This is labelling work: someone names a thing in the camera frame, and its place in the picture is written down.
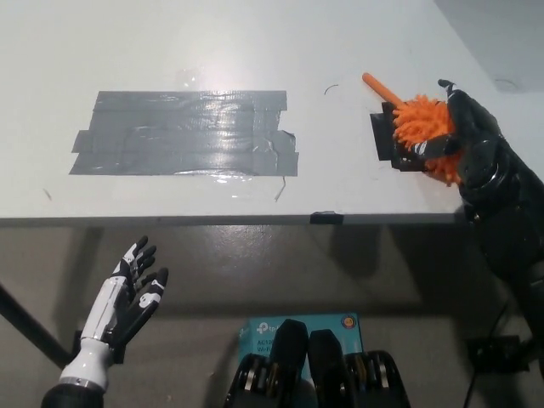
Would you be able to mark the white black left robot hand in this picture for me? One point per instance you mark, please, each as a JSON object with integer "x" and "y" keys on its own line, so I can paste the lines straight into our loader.
{"x": 117, "y": 306}

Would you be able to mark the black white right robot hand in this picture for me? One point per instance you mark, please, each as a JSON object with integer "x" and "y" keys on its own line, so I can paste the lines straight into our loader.
{"x": 472, "y": 121}

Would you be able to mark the orange fluffy duster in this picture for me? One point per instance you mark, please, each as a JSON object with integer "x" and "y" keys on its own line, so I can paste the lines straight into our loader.
{"x": 423, "y": 119}

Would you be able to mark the black diagonal table leg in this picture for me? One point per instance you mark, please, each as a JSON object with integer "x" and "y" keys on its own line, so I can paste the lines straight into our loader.
{"x": 34, "y": 331}

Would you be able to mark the black tape square mark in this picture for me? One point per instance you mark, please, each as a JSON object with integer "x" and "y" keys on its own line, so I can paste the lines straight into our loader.
{"x": 384, "y": 136}

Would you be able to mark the teal router box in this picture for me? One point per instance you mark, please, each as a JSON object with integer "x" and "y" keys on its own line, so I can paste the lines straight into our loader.
{"x": 263, "y": 331}

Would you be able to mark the grey duct tape patch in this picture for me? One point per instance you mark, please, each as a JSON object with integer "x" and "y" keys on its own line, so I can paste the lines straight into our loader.
{"x": 187, "y": 136}

